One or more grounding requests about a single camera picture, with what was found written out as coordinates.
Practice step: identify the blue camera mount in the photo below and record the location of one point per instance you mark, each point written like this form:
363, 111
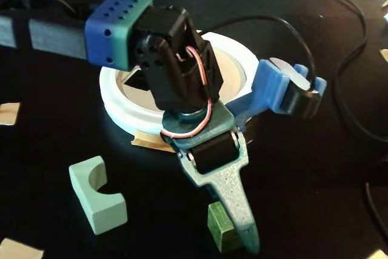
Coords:
266, 86

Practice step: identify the green wooden cube block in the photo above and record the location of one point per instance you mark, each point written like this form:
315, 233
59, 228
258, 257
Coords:
221, 228

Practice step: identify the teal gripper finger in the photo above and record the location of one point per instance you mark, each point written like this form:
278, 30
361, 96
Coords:
236, 204

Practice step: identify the long masking tape strip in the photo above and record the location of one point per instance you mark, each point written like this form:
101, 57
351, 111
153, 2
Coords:
148, 142

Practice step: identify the white round sorter lid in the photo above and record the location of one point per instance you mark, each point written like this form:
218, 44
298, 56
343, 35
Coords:
127, 113

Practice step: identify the pale green arch block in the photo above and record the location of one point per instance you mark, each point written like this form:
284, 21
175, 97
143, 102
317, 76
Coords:
100, 210

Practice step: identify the teal gripper body with servo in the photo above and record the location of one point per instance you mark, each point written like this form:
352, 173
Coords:
216, 153

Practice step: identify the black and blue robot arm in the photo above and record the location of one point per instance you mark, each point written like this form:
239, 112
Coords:
54, 37

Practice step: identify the small beige tape piece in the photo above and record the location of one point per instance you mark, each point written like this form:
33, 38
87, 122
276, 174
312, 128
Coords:
382, 255
384, 55

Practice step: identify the black cylindrical camera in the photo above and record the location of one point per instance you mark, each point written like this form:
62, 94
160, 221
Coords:
300, 101

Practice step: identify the yellow tape piece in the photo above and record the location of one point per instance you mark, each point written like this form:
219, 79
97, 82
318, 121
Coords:
9, 113

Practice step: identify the large beige tape piece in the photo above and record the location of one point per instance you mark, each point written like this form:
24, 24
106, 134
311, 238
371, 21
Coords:
18, 250

